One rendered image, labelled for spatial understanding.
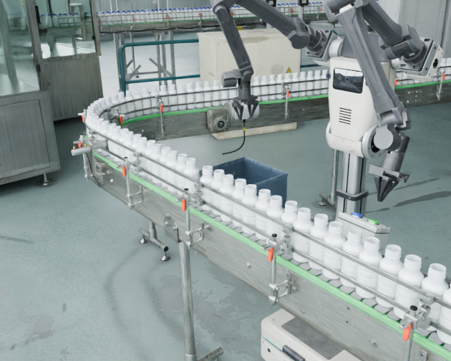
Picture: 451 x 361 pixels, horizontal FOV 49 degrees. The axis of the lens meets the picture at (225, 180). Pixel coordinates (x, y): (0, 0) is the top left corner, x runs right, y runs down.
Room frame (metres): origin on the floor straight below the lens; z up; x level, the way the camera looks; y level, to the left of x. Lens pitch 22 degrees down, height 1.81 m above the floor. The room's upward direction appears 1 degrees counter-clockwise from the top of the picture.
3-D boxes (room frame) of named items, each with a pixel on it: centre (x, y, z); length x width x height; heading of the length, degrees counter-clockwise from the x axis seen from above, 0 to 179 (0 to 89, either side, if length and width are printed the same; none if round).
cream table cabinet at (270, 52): (6.11, -0.32, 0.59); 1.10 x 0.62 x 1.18; 110
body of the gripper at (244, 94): (2.19, -0.09, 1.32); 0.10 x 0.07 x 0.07; 126
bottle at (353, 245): (1.18, -0.35, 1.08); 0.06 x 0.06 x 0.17
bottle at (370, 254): (1.13, -0.38, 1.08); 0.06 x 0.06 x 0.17
